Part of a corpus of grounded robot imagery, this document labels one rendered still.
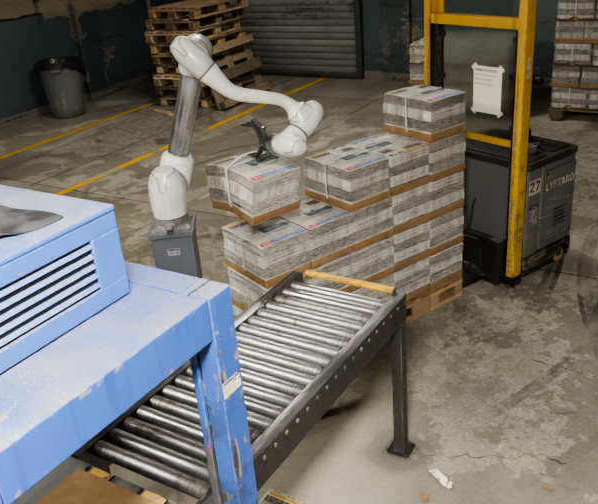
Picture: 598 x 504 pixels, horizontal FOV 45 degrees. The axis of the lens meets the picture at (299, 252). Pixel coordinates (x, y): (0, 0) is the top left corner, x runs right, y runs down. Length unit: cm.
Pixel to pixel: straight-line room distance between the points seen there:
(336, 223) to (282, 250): 35
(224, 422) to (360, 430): 194
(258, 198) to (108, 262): 189
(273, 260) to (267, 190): 36
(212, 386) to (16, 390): 45
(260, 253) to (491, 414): 136
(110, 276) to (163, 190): 174
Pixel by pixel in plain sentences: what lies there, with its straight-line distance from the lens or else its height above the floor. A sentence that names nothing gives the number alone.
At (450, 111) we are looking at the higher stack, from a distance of 411.
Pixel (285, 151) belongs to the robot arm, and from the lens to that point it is 314.
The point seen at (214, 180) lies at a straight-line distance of 354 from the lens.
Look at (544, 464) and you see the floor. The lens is 342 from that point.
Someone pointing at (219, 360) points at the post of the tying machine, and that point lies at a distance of 154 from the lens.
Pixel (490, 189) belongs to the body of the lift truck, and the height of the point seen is 57.
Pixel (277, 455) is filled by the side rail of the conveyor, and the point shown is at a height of 73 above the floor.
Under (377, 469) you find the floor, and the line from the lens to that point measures 333.
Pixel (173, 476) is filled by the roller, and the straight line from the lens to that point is 220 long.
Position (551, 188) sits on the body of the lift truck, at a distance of 479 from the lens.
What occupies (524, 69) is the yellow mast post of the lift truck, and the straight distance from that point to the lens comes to 424.
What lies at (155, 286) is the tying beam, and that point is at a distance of 156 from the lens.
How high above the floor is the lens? 224
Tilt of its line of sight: 25 degrees down
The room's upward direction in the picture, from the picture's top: 5 degrees counter-clockwise
